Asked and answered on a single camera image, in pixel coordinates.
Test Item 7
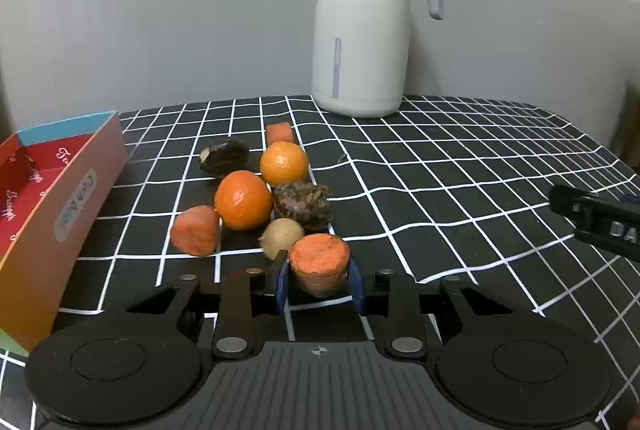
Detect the brown mottled round fruit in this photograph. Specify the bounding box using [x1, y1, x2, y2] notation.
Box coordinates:
[272, 181, 333, 232]

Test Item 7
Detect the black white checked tablecloth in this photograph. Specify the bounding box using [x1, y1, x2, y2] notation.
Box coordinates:
[0, 94, 640, 430]

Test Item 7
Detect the deep orange mandarin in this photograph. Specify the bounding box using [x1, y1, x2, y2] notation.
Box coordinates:
[214, 171, 273, 231]

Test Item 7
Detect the cream and grey thermos jug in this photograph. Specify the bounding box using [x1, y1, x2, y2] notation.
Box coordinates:
[311, 0, 445, 117]

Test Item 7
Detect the red and orange cardboard box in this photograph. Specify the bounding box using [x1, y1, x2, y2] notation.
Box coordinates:
[0, 111, 130, 353]

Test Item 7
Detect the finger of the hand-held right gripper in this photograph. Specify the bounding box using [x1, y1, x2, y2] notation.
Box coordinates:
[548, 184, 588, 231]

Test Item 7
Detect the dark fruit with pale end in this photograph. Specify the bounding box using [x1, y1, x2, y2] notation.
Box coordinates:
[200, 138, 250, 178]

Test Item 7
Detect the light orange mandarin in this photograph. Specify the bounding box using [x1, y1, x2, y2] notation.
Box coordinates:
[260, 141, 309, 186]

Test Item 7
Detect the tapered carrot chunk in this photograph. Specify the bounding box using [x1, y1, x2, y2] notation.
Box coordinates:
[170, 205, 221, 257]

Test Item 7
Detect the beige round fruit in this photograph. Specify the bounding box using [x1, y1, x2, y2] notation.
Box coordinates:
[258, 218, 306, 261]

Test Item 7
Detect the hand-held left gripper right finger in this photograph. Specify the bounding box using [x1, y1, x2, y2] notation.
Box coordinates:
[347, 255, 502, 357]

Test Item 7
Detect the small carrot slice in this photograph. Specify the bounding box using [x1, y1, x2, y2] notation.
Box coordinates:
[265, 123, 294, 146]

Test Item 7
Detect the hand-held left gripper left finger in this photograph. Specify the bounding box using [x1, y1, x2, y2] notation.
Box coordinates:
[127, 255, 292, 359]

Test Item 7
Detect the thick carrot chunk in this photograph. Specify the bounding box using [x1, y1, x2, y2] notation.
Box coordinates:
[289, 234, 351, 298]

